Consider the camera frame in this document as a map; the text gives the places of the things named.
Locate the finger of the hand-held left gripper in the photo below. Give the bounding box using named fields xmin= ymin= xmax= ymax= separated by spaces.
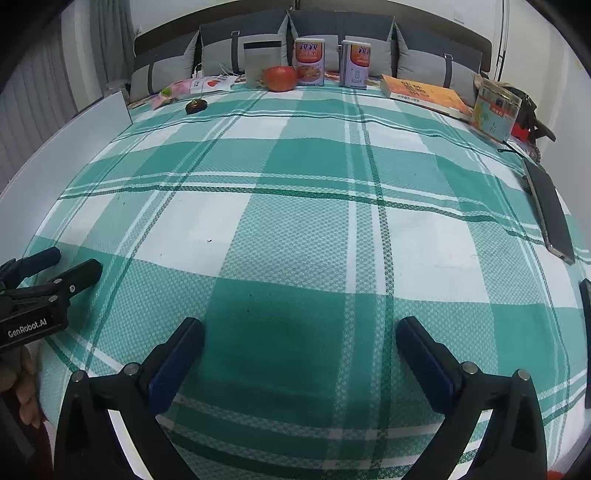
xmin=16 ymin=258 xmax=103 ymax=304
xmin=0 ymin=246 xmax=62 ymax=289

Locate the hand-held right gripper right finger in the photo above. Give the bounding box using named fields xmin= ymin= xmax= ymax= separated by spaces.
xmin=396 ymin=316 xmax=549 ymax=480

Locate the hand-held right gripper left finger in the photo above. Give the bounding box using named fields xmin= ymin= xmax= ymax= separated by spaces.
xmin=54 ymin=316 xmax=205 ymax=480

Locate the person's left hand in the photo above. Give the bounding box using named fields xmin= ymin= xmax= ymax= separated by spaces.
xmin=13 ymin=346 xmax=48 ymax=428

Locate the white panel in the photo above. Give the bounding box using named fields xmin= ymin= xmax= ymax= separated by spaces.
xmin=0 ymin=90 xmax=133 ymax=197

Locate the black phone with lit screen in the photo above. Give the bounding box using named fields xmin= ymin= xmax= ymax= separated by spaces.
xmin=579 ymin=278 xmax=591 ymax=409

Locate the green plaid bed sheet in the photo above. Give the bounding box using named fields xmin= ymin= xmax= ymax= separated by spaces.
xmin=23 ymin=83 xmax=591 ymax=480

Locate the large black phone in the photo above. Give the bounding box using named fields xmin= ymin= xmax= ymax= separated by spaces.
xmin=523 ymin=159 xmax=576 ymax=267

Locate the grey curtain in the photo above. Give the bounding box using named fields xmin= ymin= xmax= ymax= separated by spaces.
xmin=0 ymin=0 xmax=136 ymax=185

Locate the pink snack packet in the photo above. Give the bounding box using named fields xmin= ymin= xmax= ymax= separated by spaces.
xmin=151 ymin=80 xmax=191 ymax=110

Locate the grey pillow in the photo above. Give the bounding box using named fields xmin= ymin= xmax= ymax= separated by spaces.
xmin=198 ymin=18 xmax=293 ymax=78
xmin=287 ymin=10 xmax=396 ymax=77
xmin=394 ymin=23 xmax=484 ymax=108
xmin=129 ymin=33 xmax=200 ymax=103

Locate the dark brown headboard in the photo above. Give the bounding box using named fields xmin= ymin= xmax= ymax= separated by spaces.
xmin=134 ymin=7 xmax=493 ymax=77

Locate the clear plastic jar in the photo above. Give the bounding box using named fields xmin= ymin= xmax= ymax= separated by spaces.
xmin=471 ymin=78 xmax=522 ymax=143

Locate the orange cover book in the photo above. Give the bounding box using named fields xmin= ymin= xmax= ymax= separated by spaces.
xmin=380 ymin=75 xmax=475 ymax=123

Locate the black bag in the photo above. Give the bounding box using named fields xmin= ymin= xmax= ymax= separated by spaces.
xmin=503 ymin=83 xmax=539 ymax=127

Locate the translucent zip pouch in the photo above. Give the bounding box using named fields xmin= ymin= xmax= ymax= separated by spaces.
xmin=243 ymin=41 xmax=283 ymax=88

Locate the red apple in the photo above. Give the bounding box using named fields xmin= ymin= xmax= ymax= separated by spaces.
xmin=263 ymin=65 xmax=297 ymax=92

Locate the orange label tin can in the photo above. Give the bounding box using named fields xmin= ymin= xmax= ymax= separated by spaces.
xmin=294 ymin=38 xmax=325 ymax=86
xmin=340 ymin=40 xmax=371 ymax=88

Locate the white cable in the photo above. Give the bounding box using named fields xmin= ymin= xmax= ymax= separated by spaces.
xmin=194 ymin=64 xmax=242 ymax=80

